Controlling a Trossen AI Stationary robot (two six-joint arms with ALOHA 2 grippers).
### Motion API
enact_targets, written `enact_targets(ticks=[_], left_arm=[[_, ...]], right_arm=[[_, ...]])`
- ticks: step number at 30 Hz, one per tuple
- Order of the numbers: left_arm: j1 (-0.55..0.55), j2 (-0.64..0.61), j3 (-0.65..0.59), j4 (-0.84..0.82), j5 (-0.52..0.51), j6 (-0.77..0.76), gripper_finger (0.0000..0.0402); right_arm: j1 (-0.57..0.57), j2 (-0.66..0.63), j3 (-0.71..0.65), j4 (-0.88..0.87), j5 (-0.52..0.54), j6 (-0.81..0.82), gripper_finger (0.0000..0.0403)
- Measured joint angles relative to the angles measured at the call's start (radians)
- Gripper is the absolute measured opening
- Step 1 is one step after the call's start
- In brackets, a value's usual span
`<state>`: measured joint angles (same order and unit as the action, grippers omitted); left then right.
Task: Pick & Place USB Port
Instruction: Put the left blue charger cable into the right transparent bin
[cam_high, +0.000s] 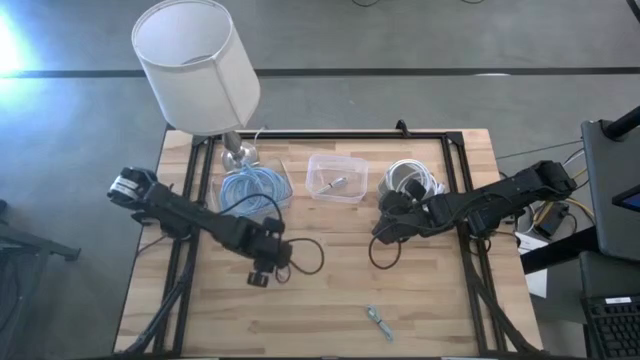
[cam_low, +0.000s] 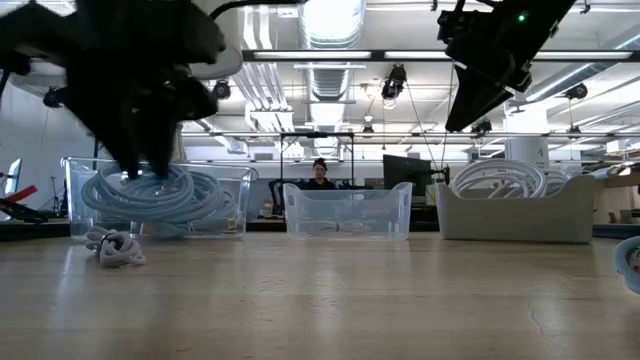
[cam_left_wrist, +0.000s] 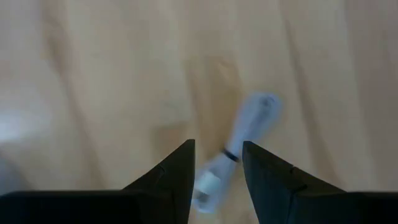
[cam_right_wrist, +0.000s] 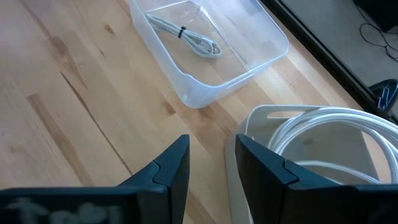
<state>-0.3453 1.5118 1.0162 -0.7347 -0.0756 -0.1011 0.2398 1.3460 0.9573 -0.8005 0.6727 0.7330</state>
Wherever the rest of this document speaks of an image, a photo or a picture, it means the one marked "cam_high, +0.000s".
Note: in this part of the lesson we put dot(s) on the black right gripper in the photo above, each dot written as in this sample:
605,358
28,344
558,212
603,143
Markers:
417,212

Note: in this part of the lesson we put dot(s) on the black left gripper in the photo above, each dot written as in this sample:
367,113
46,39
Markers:
272,250

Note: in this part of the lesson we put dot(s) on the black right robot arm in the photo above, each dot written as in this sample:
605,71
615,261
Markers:
500,195

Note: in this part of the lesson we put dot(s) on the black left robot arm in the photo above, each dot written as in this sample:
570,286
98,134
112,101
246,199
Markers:
200,220

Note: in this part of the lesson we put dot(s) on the frosted plastic food container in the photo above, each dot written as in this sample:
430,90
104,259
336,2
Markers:
386,181

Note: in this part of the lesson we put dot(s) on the clear plastic food container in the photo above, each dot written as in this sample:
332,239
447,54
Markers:
350,170

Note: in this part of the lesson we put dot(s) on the clear acrylic box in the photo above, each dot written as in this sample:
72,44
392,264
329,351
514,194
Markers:
286,172

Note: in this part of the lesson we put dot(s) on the black table clamp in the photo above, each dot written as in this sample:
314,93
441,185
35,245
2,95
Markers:
401,127

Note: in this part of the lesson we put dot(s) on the white paper sheet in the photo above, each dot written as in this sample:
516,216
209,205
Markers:
537,280

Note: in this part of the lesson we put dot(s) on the black power adapter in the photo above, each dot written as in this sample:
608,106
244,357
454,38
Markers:
550,220

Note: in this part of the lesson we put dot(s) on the black stand beam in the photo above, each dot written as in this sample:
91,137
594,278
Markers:
555,252

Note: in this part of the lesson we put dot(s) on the white shade table lamp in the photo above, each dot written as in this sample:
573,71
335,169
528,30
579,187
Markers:
195,75

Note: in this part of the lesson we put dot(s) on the dark grey flat panel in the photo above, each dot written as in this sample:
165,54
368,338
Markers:
610,165

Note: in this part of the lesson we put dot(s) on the black keyboard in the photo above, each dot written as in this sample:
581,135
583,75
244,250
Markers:
615,330

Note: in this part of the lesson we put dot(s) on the black floor stand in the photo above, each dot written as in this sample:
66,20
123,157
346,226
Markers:
30,250

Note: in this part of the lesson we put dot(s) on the black aluminium table frame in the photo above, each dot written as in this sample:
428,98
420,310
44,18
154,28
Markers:
325,135

